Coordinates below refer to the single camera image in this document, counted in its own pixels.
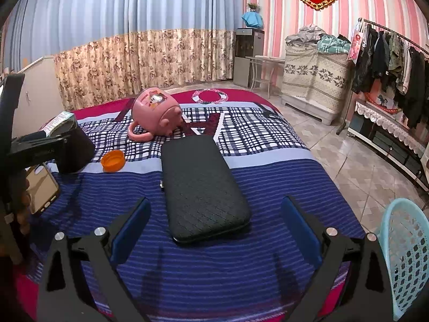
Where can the blue and floral curtain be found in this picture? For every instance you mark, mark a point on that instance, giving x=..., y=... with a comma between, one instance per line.
x=100, y=13

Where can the metal clothes rack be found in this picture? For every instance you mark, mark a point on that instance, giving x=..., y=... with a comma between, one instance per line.
x=385, y=28

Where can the light blue plastic basket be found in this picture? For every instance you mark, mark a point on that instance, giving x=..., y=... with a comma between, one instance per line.
x=412, y=241

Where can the printed plaid striped blanket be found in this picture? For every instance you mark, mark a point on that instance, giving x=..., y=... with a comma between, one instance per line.
x=268, y=181

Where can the grey water dispenser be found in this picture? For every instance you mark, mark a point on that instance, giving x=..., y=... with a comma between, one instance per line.
x=246, y=57

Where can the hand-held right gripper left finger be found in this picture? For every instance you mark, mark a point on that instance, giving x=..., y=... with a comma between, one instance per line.
x=130, y=234

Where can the small potted plant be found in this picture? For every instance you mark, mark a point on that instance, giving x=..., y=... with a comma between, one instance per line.
x=253, y=6

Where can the floral cloth covered cabinet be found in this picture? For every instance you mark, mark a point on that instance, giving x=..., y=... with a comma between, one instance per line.
x=311, y=80

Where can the teal plaid cloth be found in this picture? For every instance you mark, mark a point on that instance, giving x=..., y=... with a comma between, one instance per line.
x=333, y=44

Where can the white bedside cabinet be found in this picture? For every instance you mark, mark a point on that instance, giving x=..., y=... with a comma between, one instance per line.
x=40, y=97

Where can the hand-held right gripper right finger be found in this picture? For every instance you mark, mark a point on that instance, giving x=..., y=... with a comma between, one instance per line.
x=300, y=231

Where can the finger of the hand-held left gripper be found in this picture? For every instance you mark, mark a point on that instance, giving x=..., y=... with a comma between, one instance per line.
x=37, y=147

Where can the low dark media cabinet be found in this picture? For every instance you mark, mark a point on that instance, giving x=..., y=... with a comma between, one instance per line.
x=385, y=144

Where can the orange plastic lid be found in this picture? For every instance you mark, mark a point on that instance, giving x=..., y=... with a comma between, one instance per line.
x=113, y=161

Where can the pink hanging bag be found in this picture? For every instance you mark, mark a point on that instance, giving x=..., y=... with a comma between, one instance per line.
x=357, y=43

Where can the pink cartoon mug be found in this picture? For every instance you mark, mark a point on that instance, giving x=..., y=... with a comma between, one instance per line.
x=154, y=114

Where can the green and white box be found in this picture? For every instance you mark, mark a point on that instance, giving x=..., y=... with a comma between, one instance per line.
x=60, y=120

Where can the row of hanging dark clothes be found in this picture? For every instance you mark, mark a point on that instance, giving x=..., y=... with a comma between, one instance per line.
x=395, y=63

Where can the grey clothes pile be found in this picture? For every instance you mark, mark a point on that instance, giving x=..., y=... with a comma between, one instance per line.
x=305, y=35

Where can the red rimmed tray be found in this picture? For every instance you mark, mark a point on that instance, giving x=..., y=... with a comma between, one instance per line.
x=382, y=102

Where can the black smartphone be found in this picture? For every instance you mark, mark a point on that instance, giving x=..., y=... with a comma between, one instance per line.
x=43, y=187

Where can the person's left hand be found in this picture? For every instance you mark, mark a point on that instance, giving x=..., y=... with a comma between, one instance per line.
x=24, y=204

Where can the black woven case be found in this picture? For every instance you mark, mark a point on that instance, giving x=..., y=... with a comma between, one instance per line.
x=201, y=191

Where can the white metal chair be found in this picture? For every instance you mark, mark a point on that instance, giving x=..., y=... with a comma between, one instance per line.
x=264, y=62

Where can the white lace cloth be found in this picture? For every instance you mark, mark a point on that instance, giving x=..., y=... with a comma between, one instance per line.
x=385, y=120

